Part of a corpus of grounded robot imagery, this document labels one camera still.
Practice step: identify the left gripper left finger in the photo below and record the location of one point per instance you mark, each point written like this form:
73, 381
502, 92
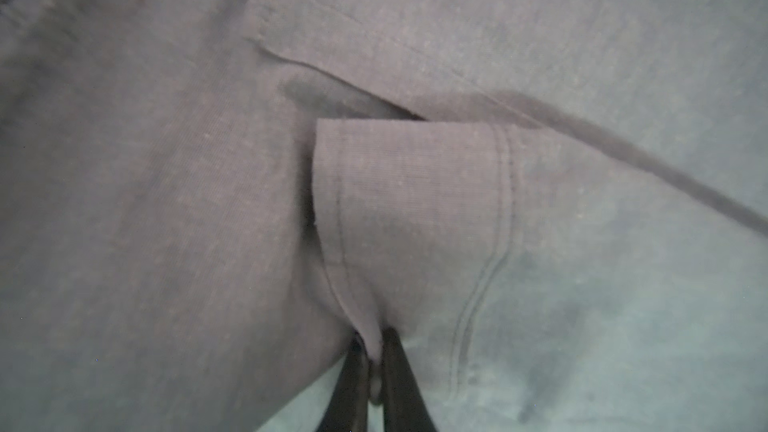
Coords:
347, 410

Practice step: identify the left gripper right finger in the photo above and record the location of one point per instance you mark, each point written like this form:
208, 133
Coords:
404, 409

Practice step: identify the grey long sleeve shirt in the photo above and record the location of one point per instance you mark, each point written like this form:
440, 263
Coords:
560, 205

